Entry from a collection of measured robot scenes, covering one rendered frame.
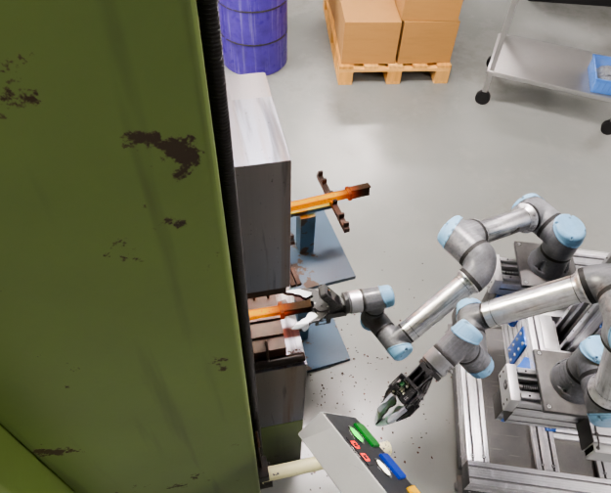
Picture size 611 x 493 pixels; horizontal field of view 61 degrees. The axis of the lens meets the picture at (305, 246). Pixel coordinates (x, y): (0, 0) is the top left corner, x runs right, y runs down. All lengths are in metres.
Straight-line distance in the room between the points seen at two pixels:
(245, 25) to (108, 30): 3.81
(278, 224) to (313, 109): 3.11
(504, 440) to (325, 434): 1.33
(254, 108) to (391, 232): 2.27
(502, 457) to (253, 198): 1.76
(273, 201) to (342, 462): 0.61
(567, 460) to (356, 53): 3.15
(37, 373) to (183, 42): 0.61
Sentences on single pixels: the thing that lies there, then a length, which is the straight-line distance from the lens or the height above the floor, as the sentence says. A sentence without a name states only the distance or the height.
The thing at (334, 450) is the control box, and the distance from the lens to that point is 1.28.
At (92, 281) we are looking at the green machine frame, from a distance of 0.74.
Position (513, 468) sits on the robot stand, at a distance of 2.44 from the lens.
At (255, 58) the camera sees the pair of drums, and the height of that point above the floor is 0.17.
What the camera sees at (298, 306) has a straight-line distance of 1.66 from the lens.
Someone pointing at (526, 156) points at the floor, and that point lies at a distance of 4.10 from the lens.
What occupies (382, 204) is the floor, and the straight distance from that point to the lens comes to 3.42.
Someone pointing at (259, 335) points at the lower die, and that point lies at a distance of 1.63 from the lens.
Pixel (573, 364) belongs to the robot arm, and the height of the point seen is 0.95.
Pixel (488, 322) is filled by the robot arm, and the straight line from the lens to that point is 1.54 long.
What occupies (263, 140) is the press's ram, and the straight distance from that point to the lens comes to 1.01.
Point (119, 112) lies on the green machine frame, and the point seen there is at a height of 2.09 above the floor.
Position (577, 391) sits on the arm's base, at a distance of 1.90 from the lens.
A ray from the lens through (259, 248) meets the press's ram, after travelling 1.13.
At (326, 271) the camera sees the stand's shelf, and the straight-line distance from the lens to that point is 2.09.
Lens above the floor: 2.39
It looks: 50 degrees down
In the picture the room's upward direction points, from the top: 3 degrees clockwise
